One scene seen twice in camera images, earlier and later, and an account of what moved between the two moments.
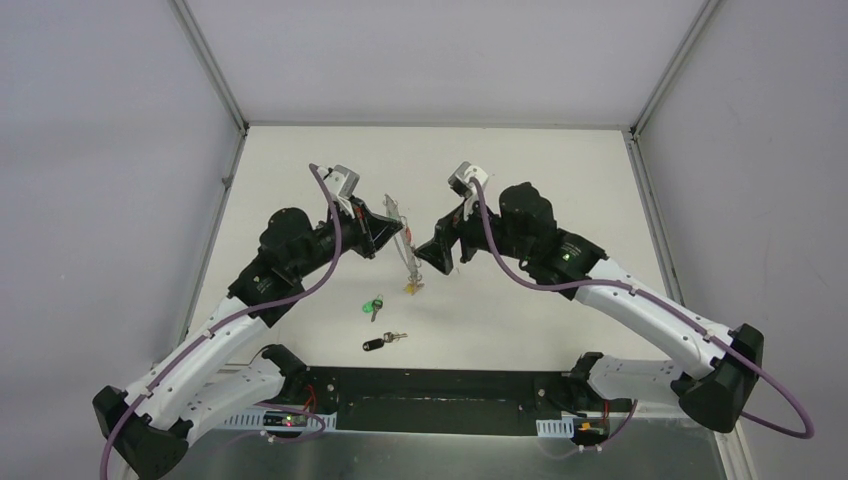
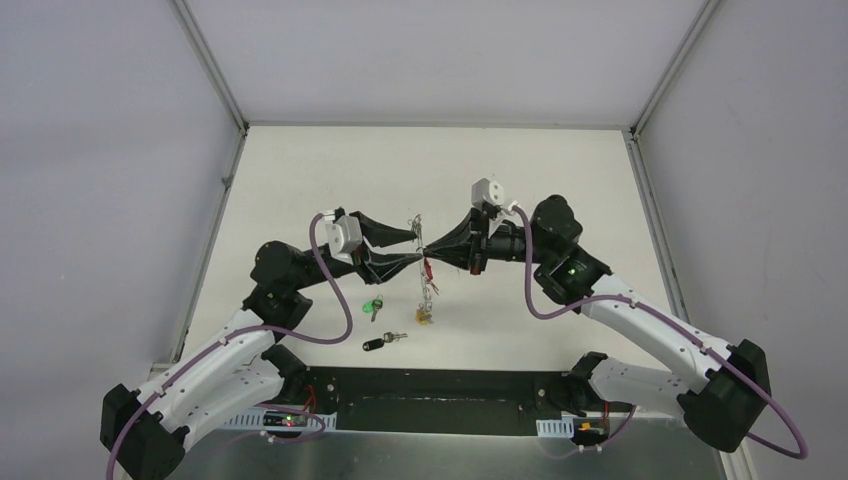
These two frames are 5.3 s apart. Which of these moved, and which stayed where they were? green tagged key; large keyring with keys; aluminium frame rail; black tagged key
Moved: large keyring with keys
Stayed: black tagged key; green tagged key; aluminium frame rail
